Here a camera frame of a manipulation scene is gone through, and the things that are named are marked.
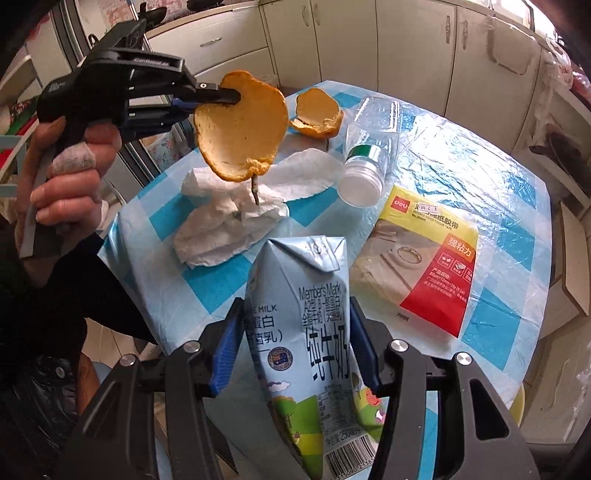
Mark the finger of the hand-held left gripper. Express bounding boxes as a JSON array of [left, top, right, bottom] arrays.
[[124, 99, 199, 140], [178, 78, 243, 105]]

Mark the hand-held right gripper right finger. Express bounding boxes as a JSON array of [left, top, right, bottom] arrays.
[[348, 295, 541, 480]]

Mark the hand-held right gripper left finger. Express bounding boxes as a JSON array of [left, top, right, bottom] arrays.
[[69, 298, 245, 480]]

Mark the large orange peel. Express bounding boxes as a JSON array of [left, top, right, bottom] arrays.
[[193, 70, 289, 183]]

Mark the light blue milk carton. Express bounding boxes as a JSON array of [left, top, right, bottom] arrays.
[[244, 235, 386, 480]]

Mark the small orange peel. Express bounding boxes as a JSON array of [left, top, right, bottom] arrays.
[[288, 88, 345, 138]]

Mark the yellow and red tape package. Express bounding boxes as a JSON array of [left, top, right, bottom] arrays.
[[348, 185, 481, 340]]

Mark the white tissue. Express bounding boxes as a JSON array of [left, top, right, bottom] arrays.
[[173, 167, 291, 269], [265, 148, 345, 204]]

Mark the clear plastic bottle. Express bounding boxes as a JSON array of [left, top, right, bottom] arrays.
[[337, 97, 402, 208]]

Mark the black trash bag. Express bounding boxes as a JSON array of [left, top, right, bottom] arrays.
[[0, 355, 98, 480]]

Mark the person's left forearm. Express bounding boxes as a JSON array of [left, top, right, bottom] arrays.
[[0, 222, 162, 462]]

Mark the person's left hand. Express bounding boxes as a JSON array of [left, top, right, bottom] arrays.
[[30, 117, 123, 229]]

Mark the white two-drawer cabinet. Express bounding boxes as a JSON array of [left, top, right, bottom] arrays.
[[148, 18, 278, 90]]

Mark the white and teal rack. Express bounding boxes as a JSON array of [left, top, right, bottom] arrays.
[[0, 55, 42, 185]]

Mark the yellow plastic basin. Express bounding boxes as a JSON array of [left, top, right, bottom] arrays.
[[508, 383, 527, 428]]

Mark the white base cabinet with doors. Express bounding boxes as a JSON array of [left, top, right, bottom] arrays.
[[259, 0, 555, 116]]

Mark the blue checked plastic tablecloth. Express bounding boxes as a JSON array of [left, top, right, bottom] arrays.
[[97, 80, 555, 416]]

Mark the white corner rack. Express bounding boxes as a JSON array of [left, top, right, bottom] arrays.
[[531, 78, 591, 213]]

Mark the black pan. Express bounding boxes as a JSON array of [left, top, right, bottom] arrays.
[[529, 129, 591, 176]]

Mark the white plastic bag red print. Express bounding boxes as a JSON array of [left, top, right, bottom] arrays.
[[542, 46, 575, 90]]

